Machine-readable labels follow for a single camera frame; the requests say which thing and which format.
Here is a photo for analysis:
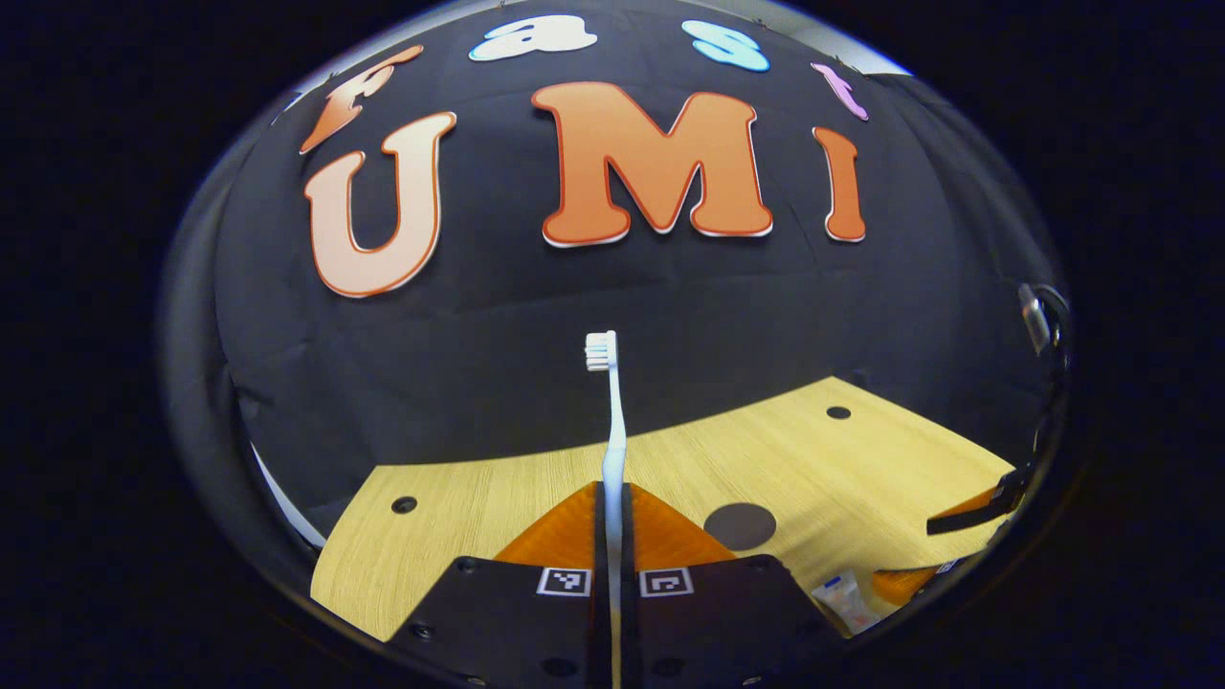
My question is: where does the white toothpaste tube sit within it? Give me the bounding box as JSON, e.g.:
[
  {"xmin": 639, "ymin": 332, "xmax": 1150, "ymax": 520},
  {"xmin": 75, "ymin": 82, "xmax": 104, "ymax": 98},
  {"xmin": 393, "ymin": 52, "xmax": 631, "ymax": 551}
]
[{"xmin": 812, "ymin": 570, "xmax": 881, "ymax": 634}]

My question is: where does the black backdrop cloth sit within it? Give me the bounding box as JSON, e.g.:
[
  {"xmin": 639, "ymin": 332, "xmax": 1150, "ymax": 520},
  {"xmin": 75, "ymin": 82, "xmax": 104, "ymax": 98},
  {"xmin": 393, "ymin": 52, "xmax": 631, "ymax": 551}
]
[{"xmin": 163, "ymin": 0, "xmax": 1068, "ymax": 566}]

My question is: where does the white toothbrush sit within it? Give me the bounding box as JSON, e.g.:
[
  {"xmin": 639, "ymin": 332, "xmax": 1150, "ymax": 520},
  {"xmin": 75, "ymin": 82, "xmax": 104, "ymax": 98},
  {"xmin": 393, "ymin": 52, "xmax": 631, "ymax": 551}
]
[{"xmin": 585, "ymin": 331, "xmax": 628, "ymax": 689}]

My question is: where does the dark round coaster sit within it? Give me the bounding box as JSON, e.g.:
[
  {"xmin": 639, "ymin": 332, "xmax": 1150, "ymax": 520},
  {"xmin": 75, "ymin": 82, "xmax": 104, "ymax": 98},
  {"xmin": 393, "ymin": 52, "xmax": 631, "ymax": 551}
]
[{"xmin": 704, "ymin": 502, "xmax": 777, "ymax": 552}]

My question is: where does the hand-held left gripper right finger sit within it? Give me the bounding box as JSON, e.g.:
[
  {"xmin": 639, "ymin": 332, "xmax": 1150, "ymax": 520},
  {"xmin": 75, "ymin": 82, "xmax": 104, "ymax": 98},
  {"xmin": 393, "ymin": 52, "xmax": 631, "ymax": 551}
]
[{"xmin": 622, "ymin": 481, "xmax": 853, "ymax": 689}]

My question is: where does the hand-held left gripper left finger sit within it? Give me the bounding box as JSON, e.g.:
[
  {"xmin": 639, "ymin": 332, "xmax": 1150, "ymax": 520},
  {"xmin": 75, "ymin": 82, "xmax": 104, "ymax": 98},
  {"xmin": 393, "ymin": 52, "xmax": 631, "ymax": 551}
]
[{"xmin": 388, "ymin": 481, "xmax": 611, "ymax": 689}]

